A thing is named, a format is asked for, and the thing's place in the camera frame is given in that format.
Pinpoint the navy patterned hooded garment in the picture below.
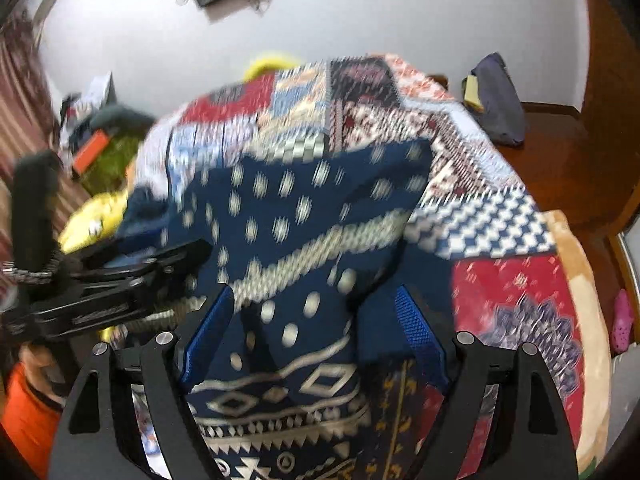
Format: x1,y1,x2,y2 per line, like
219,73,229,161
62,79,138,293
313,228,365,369
124,139,451,479

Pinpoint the clutter pile in corner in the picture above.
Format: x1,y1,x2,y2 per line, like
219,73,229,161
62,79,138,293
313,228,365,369
60,72,116,150

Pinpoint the striped red curtain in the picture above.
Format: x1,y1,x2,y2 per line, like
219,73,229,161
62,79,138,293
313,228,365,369
1,11,60,262

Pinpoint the pink croc shoe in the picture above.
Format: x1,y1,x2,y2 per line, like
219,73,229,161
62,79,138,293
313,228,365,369
610,289,634,354

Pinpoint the orange box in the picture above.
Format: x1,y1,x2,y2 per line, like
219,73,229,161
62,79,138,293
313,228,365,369
72,129,111,176

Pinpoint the dark grey cushion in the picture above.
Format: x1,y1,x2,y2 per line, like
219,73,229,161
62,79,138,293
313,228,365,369
89,104,155,133

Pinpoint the dark backpack on floor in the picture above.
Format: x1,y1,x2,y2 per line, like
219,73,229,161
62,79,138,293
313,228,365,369
461,52,528,148

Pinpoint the green patterned bag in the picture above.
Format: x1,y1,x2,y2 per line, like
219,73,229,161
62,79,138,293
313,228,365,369
79,136,142,196

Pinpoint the brown wooden door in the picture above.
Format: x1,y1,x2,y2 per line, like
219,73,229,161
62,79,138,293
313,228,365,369
582,0,639,231

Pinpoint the yellow printed garment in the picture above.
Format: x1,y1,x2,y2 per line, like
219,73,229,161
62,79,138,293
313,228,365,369
58,190,129,254

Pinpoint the orange sleeved left forearm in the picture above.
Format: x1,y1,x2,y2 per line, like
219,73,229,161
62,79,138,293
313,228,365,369
1,364,62,479

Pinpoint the beige fleece blanket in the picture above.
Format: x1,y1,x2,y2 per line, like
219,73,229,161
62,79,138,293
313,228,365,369
544,210,612,476

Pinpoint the person's left hand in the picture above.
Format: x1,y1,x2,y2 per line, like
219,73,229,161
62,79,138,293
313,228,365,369
20,344,66,406

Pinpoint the patchwork patterned bedspread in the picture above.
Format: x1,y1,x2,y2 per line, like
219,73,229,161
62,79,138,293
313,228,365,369
134,52,586,480

